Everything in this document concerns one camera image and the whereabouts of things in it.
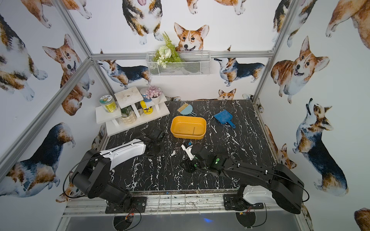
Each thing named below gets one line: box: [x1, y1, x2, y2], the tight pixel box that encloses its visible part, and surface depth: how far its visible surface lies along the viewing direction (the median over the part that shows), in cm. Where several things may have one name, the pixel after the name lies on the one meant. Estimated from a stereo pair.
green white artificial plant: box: [153, 31, 183, 69], surface depth 82 cm
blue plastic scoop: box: [213, 109, 237, 129], surface depth 114 cm
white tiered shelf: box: [95, 86, 171, 137], surface depth 103 cm
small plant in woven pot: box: [120, 105, 137, 125], surface depth 106 cm
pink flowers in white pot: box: [145, 85, 164, 104], surface depth 95 cm
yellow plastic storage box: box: [170, 115, 207, 140], surface depth 106 cm
